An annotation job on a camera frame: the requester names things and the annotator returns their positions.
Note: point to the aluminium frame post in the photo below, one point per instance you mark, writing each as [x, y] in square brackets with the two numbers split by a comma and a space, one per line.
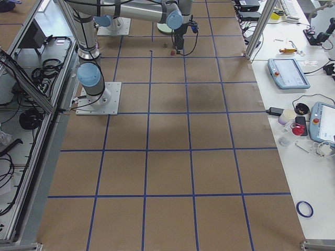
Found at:
[265, 15]

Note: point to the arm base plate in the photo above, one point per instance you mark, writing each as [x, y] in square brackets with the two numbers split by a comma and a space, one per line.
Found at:
[108, 104]
[123, 31]

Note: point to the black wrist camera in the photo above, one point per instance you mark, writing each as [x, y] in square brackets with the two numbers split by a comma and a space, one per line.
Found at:
[194, 26]

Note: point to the red round object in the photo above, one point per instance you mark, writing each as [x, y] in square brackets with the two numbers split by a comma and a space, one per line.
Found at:
[297, 129]

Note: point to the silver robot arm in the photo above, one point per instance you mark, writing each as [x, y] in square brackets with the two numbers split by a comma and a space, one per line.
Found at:
[175, 14]
[109, 22]

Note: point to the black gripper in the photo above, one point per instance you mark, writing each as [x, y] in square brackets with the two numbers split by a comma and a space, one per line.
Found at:
[181, 30]

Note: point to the white cup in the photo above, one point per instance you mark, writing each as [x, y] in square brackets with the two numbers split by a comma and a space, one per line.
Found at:
[286, 116]

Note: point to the light green plate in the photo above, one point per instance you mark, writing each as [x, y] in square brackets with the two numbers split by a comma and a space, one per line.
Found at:
[164, 28]

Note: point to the near teach pendant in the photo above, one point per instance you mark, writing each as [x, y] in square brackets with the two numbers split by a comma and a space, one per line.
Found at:
[321, 125]

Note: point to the teach pendant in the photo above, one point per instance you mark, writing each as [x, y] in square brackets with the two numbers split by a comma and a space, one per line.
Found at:
[287, 74]
[321, 125]

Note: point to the yellow metal tool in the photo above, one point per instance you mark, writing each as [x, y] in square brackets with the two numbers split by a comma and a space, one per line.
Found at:
[287, 50]

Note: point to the blue tape roll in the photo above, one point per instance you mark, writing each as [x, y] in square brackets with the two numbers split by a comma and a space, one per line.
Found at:
[304, 209]

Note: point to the black power adapter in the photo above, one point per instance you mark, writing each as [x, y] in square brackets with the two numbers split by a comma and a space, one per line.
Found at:
[274, 111]

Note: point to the far teach pendant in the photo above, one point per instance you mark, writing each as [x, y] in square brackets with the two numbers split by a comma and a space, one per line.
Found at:
[287, 74]

